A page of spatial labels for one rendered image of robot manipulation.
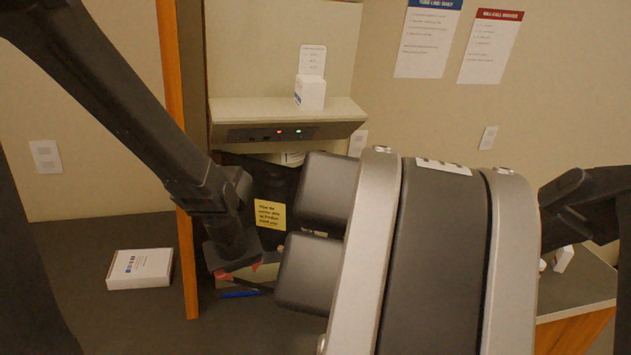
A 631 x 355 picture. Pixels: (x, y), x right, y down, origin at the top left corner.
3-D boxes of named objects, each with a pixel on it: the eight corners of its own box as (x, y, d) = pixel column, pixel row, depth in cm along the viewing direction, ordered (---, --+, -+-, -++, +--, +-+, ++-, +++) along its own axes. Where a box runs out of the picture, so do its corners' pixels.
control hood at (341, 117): (208, 139, 86) (206, 96, 80) (344, 134, 96) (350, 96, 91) (213, 165, 76) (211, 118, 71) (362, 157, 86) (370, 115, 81)
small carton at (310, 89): (294, 101, 83) (296, 74, 80) (315, 101, 85) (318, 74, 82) (300, 110, 79) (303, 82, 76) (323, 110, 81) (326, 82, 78)
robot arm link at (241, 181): (169, 194, 58) (221, 194, 56) (196, 142, 66) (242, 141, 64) (199, 238, 67) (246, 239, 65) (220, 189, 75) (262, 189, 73)
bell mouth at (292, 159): (239, 139, 108) (239, 120, 106) (300, 136, 114) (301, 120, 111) (249, 171, 94) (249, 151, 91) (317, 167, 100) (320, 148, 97)
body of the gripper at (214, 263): (204, 248, 73) (193, 225, 68) (255, 230, 75) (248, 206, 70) (210, 277, 69) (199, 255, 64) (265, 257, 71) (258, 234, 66)
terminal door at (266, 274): (220, 277, 107) (215, 148, 87) (325, 309, 102) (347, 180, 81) (218, 279, 106) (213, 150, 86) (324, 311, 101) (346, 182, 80)
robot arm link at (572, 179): (586, 187, 48) (651, 231, 49) (579, 158, 52) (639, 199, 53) (389, 297, 79) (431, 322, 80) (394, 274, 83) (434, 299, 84)
